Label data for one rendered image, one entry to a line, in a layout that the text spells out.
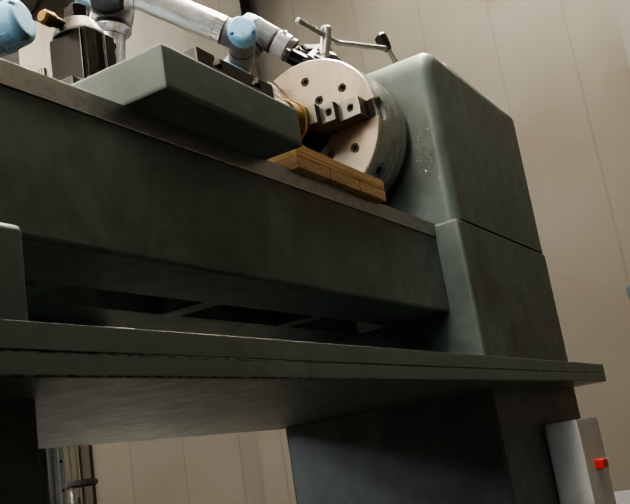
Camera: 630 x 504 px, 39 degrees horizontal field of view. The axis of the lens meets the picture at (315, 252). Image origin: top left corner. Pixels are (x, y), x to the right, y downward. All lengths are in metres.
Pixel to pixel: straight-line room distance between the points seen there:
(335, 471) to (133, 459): 4.11
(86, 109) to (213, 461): 4.71
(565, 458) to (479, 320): 0.39
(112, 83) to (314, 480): 1.09
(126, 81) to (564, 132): 4.15
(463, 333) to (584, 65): 3.54
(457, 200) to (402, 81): 0.29
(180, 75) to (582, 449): 1.26
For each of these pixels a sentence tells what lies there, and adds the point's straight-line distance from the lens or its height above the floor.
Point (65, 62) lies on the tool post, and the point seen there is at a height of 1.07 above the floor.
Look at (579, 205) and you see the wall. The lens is 4.97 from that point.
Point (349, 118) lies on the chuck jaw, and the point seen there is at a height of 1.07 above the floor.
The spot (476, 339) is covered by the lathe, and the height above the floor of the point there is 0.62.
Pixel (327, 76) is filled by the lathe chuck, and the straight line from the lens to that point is 1.84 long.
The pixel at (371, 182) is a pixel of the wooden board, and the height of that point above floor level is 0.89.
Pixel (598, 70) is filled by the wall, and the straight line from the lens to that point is 5.16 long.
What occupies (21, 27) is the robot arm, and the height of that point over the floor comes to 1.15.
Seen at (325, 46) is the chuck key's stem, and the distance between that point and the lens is 1.91.
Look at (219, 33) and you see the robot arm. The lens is 2.40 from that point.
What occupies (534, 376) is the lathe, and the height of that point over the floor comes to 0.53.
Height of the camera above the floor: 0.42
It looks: 14 degrees up
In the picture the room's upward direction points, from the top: 9 degrees counter-clockwise
